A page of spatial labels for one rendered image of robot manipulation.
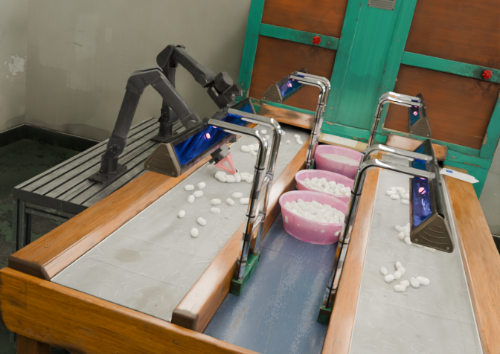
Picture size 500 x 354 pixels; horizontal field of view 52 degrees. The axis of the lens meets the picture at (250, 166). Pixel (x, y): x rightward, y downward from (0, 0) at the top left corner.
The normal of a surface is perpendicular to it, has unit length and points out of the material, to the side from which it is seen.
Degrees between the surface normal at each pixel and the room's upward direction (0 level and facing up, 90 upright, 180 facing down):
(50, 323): 90
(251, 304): 0
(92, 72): 90
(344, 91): 90
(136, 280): 0
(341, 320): 0
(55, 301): 90
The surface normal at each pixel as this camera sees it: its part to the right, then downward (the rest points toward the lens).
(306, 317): 0.17, -0.93
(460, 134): -0.28, 0.27
